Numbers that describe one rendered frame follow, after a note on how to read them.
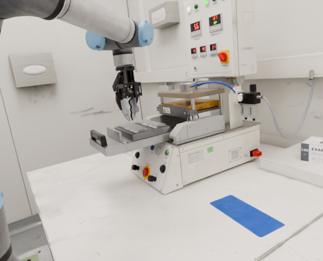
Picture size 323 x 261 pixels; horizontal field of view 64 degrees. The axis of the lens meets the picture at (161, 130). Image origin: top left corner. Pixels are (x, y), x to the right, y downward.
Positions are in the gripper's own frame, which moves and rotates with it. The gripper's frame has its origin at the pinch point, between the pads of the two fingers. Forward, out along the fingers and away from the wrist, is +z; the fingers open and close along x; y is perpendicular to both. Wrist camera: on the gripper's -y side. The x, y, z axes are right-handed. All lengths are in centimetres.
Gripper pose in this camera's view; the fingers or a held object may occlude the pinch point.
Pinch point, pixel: (129, 117)
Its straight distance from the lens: 105.6
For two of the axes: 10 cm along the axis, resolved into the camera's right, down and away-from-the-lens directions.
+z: 1.1, 9.6, 2.4
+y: 5.0, 1.5, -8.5
